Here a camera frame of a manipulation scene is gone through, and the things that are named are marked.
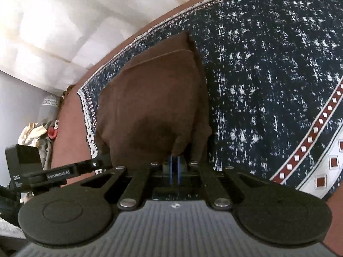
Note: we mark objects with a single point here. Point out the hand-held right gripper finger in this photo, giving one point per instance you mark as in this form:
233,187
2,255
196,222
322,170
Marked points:
172,174
178,174

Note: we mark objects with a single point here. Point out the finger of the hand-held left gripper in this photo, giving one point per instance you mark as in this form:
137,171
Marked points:
93,163

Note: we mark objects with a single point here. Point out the dark brown garment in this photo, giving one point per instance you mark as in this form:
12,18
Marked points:
150,107

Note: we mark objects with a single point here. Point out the pile of light clothes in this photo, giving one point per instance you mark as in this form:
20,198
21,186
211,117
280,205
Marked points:
34,136

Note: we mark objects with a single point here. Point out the grey lace-trim cloth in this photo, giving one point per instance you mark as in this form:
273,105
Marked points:
52,107

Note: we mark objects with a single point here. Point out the navy printed blanket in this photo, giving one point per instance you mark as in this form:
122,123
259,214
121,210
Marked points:
254,72

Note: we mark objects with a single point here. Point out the white curtain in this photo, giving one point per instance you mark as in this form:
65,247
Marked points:
67,18

